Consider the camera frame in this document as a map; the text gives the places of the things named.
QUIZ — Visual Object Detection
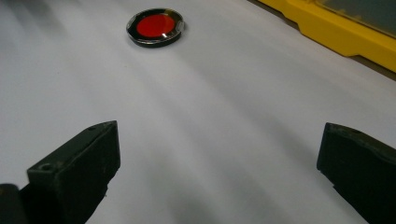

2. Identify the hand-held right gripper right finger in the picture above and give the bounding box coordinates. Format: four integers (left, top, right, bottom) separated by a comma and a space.
316, 121, 396, 224

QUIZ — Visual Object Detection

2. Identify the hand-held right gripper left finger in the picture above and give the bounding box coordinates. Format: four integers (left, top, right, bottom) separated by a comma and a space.
19, 119, 121, 224

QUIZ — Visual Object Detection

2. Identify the round black red compact case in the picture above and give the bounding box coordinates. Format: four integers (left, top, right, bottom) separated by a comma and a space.
125, 7, 187, 49

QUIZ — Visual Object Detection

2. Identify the yellow plastic case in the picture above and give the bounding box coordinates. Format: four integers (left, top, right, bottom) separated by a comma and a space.
257, 0, 396, 74

